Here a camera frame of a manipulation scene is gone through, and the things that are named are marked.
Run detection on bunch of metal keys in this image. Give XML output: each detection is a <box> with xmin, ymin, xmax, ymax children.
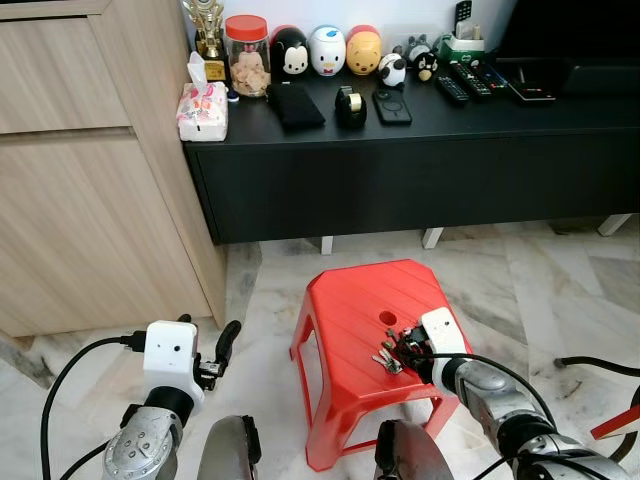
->
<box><xmin>372</xmin><ymin>343</ymin><xmax>404</xmax><ymax>377</ymax></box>

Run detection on red plastic stool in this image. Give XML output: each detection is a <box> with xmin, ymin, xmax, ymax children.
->
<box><xmin>290</xmin><ymin>259</ymin><xmax>476</xmax><ymax>473</ymax></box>

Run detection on silver robot left leg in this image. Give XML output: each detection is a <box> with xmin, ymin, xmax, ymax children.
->
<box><xmin>197</xmin><ymin>415</ymin><xmax>263</xmax><ymax>480</ymax></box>

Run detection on silver robot leg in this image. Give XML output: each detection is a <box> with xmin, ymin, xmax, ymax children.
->
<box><xmin>375</xmin><ymin>420</ymin><xmax>456</xmax><ymax>480</ymax></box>
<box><xmin>197</xmin><ymin>415</ymin><xmax>263</xmax><ymax>480</ymax></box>

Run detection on silver robot right leg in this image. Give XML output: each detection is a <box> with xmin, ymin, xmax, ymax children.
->
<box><xmin>375</xmin><ymin>420</ymin><xmax>456</xmax><ymax>480</ymax></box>

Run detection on light wooden cabinet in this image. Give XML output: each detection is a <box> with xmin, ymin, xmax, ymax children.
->
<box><xmin>0</xmin><ymin>0</ymin><xmax>228</xmax><ymax>338</ymax></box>

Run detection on black TV console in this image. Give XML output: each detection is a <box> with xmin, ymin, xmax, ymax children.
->
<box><xmin>183</xmin><ymin>58</ymin><xmax>640</xmax><ymax>256</ymax></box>

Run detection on red bar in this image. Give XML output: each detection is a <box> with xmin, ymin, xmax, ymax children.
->
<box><xmin>590</xmin><ymin>403</ymin><xmax>640</xmax><ymax>442</ymax></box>

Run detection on pink white tissue pack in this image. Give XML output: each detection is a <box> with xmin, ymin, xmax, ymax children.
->
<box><xmin>177</xmin><ymin>52</ymin><xmax>230</xmax><ymax>143</ymax></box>

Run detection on black smartphone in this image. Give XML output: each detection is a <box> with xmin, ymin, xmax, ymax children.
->
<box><xmin>372</xmin><ymin>88</ymin><xmax>414</xmax><ymax>127</ymax></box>

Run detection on black tape dispenser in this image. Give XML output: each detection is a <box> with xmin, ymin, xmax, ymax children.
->
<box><xmin>334</xmin><ymin>86</ymin><xmax>369</xmax><ymax>129</ymax></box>

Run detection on black pouch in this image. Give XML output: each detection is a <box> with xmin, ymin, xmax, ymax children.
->
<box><xmin>266</xmin><ymin>82</ymin><xmax>327</xmax><ymax>132</ymax></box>

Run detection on red-lidded snack jar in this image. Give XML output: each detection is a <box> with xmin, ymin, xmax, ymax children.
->
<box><xmin>224</xmin><ymin>14</ymin><xmax>273</xmax><ymax>99</ymax></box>

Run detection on gold trophy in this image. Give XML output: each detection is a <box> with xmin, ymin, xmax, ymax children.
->
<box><xmin>183</xmin><ymin>0</ymin><xmax>229</xmax><ymax>83</ymax></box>

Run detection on small white panda figurine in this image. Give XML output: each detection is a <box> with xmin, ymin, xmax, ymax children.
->
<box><xmin>378</xmin><ymin>52</ymin><xmax>408</xmax><ymax>89</ymax></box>

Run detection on flat black device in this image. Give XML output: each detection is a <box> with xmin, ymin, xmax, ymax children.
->
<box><xmin>507</xmin><ymin>82</ymin><xmax>558</xmax><ymax>104</ymax></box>

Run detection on small black figurine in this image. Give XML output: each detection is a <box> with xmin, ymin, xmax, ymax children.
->
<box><xmin>413</xmin><ymin>50</ymin><xmax>440</xmax><ymax>83</ymax></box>

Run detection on black mouse figure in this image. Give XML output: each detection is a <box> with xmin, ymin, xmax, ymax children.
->
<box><xmin>270</xmin><ymin>26</ymin><xmax>310</xmax><ymax>79</ymax></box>

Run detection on yellow bear figure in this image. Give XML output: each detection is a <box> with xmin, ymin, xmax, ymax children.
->
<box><xmin>345</xmin><ymin>25</ymin><xmax>384</xmax><ymax>78</ymax></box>

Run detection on small grey figurine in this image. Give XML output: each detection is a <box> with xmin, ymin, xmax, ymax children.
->
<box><xmin>403</xmin><ymin>35</ymin><xmax>433</xmax><ymax>59</ymax></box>

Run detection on green white holder box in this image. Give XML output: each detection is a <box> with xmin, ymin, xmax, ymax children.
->
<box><xmin>440</xmin><ymin>33</ymin><xmax>487</xmax><ymax>64</ymax></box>

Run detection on white duck figure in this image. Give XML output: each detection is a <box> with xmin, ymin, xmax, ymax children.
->
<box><xmin>308</xmin><ymin>25</ymin><xmax>347</xmax><ymax>78</ymax></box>

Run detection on upright black remote control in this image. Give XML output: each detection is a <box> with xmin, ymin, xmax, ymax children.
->
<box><xmin>455</xmin><ymin>0</ymin><xmax>474</xmax><ymax>39</ymax></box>

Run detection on black television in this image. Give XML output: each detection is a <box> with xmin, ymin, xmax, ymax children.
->
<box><xmin>495</xmin><ymin>0</ymin><xmax>640</xmax><ymax>101</ymax></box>

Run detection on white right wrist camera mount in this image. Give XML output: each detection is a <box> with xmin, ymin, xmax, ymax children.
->
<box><xmin>420</xmin><ymin>308</ymin><xmax>469</xmax><ymax>359</ymax></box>

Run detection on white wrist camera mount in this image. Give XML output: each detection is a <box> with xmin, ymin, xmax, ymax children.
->
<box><xmin>143</xmin><ymin>320</ymin><xmax>199</xmax><ymax>413</ymax></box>
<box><xmin>420</xmin><ymin>308</ymin><xmax>469</xmax><ymax>359</ymax></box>

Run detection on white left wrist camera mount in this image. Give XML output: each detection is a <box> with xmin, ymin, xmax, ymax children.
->
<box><xmin>143</xmin><ymin>320</ymin><xmax>199</xmax><ymax>413</ymax></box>

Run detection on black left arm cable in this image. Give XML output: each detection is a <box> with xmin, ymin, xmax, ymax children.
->
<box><xmin>40</xmin><ymin>333</ymin><xmax>149</xmax><ymax>480</ymax></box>

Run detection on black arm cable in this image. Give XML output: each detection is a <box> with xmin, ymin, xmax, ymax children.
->
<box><xmin>428</xmin><ymin>350</ymin><xmax>559</xmax><ymax>433</ymax></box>
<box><xmin>40</xmin><ymin>333</ymin><xmax>149</xmax><ymax>480</ymax></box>

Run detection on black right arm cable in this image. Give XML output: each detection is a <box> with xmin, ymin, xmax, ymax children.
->
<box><xmin>428</xmin><ymin>350</ymin><xmax>559</xmax><ymax>433</ymax></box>

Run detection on black floor cable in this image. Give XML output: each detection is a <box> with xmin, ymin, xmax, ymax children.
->
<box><xmin>555</xmin><ymin>355</ymin><xmax>640</xmax><ymax>379</ymax></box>

